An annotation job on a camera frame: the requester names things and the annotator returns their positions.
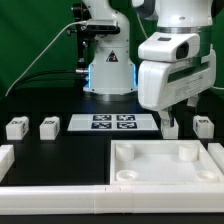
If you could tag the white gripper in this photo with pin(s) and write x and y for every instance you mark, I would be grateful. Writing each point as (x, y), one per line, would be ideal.
(161, 85)

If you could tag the white square tabletop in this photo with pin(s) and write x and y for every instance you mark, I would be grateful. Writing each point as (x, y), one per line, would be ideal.
(146, 162)

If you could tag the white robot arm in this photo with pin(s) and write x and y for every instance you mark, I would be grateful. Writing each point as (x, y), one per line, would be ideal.
(178, 61)

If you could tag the white right obstacle bar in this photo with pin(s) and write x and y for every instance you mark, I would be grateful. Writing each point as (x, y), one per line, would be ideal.
(216, 151)

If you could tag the white obstacle bar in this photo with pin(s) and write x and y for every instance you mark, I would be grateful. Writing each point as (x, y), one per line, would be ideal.
(216, 151)
(112, 199)
(7, 158)

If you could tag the white front obstacle bar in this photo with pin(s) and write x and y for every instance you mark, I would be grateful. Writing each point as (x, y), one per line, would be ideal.
(112, 199)

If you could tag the white left obstacle bar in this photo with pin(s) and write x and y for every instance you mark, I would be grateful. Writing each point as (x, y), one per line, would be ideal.
(7, 158)

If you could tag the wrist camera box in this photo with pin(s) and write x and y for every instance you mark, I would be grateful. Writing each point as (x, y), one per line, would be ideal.
(168, 47)

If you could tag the white marker base plate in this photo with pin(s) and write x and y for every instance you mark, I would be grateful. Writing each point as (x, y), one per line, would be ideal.
(112, 122)

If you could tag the grey camera on mount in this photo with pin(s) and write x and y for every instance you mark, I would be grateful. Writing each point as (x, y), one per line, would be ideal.
(101, 26)

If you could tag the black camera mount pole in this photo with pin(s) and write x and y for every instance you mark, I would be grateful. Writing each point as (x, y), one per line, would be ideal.
(80, 13)

